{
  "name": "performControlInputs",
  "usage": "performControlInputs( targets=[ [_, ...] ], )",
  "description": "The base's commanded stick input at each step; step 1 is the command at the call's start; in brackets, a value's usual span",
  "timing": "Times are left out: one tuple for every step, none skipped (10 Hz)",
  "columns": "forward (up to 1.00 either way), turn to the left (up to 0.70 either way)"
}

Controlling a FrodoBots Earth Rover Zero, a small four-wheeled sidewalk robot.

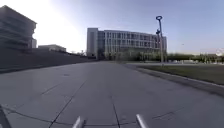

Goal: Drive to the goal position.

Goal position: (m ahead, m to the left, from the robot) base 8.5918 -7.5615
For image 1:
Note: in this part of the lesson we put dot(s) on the grey paved plaza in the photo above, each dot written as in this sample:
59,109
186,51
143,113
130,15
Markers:
100,90

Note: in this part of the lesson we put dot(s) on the robot's own part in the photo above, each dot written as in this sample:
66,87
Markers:
141,121
78,122

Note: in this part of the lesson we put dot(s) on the tall lamp pole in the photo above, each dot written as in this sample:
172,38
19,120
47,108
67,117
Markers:
160,36

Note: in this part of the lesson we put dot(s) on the long grey sloped wall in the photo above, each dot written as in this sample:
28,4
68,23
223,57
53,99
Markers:
36,60

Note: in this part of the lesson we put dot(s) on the large pale multi-storey building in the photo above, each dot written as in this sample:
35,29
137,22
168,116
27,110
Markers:
126,43

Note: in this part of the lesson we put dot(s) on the row of trees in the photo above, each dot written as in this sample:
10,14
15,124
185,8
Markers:
196,57

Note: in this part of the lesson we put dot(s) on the low flat-roofed building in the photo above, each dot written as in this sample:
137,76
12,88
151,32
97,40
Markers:
51,48

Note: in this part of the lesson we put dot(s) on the grey kerb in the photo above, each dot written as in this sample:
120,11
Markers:
186,82

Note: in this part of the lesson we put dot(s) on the dark multi-storey building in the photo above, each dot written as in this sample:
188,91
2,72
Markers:
15,31

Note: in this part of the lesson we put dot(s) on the grass lawn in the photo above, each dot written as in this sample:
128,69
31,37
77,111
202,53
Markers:
193,72

